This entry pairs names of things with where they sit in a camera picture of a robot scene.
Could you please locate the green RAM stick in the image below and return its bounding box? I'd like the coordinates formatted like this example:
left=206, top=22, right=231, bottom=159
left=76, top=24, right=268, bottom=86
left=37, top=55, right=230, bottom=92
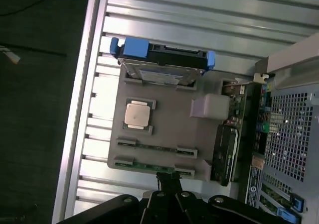
left=114, top=158, right=195, bottom=176
left=117, top=139, right=198, bottom=155

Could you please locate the black graphics card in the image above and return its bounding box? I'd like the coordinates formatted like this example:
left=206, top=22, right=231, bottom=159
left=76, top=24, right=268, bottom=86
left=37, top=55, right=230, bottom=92
left=210, top=79, right=253, bottom=187

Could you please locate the blue card retention latch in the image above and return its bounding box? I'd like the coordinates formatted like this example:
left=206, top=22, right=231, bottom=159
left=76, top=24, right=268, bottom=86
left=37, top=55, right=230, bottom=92
left=276, top=208, right=293, bottom=224
left=290, top=193, right=305, bottom=218

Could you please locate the silver CPU chip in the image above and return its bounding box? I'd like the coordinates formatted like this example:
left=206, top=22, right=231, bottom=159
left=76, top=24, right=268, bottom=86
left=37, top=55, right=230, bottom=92
left=124, top=102, right=152, bottom=130

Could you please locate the grey plastic parts rack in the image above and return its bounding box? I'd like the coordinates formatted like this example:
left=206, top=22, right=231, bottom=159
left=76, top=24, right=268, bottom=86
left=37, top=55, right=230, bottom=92
left=106, top=59, right=231, bottom=183

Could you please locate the translucent white support block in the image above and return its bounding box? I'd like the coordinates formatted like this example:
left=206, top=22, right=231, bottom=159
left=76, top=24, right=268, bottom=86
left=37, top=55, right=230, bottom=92
left=190, top=94, right=230, bottom=119

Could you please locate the grey perforated PC case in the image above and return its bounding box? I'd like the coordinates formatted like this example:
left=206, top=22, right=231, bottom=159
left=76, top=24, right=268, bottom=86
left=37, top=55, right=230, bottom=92
left=236, top=31, right=319, bottom=224

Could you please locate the hard disk in blue carrier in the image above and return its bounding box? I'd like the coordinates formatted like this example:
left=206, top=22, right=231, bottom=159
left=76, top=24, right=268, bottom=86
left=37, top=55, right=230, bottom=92
left=110, top=36, right=216, bottom=88

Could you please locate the white yellow floor tag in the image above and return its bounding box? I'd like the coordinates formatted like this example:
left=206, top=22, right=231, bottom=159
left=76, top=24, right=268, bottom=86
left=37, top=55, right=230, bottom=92
left=0, top=44, right=21, bottom=65

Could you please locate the aluminium table edge rail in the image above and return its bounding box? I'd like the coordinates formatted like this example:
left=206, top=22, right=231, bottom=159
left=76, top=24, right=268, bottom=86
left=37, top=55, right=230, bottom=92
left=51, top=0, right=111, bottom=224

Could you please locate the thin black floor cable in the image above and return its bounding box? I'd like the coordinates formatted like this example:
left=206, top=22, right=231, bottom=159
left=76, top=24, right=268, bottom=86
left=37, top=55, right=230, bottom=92
left=0, top=0, right=40, bottom=17

